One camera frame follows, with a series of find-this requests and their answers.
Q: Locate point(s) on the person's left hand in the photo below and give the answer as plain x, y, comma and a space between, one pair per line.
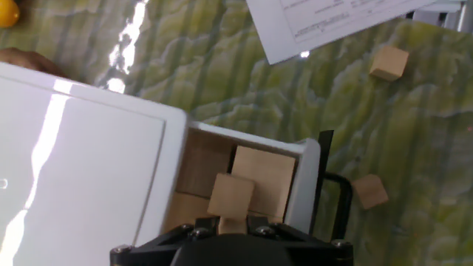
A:
29, 61

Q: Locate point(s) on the large light wooden block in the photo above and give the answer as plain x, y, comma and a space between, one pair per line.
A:
273, 173

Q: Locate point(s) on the medium wooden cube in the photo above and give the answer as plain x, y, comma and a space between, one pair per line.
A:
369, 191
389, 63

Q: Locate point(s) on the white plastic drawer cabinet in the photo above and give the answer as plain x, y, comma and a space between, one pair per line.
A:
92, 177

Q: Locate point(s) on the printed paper stack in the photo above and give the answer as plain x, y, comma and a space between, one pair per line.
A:
314, 22

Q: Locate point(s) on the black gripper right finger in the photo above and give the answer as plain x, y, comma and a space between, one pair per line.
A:
256, 223

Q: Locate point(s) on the yellow round object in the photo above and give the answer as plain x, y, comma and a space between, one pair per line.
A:
7, 13

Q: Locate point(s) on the small wooden block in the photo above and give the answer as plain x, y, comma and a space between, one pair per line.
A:
231, 197

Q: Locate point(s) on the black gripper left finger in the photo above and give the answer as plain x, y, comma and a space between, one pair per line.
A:
211, 224

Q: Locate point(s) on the green marble pattern mat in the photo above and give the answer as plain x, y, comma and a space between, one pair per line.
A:
406, 140

